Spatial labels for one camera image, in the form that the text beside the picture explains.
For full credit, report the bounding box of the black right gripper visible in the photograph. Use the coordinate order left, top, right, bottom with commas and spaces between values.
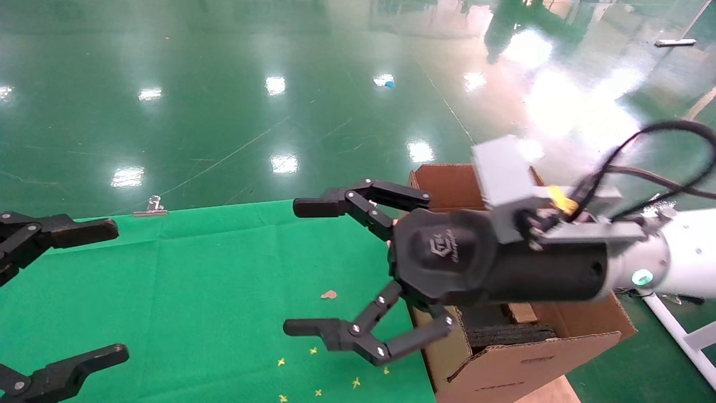
282, 179, 609, 367

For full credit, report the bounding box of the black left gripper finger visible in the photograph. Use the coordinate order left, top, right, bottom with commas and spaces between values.
0, 343, 130, 403
0, 212, 119, 286

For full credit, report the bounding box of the worn small cardboard box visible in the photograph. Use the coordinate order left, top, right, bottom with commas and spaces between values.
502, 302, 539, 325

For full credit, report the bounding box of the large cardboard carton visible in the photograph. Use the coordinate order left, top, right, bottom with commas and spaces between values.
408, 162, 638, 403

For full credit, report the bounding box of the silver binder clip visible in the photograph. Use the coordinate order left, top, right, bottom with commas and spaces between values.
133, 195, 168, 218

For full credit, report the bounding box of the black foam sheet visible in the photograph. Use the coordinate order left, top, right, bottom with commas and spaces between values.
460, 305, 507, 328

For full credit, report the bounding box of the green tablecloth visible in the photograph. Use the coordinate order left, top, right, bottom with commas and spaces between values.
0, 200, 437, 403

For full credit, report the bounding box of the black foam block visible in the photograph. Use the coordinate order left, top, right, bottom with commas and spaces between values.
466, 324, 558, 350

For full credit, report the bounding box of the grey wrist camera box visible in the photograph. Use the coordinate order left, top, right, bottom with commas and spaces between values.
472, 136, 645, 245

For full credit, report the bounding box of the white metal stand frame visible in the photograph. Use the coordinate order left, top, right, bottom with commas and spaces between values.
640, 294, 716, 392

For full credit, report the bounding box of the black camera cable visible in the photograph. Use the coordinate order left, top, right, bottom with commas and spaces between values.
571, 119, 716, 224

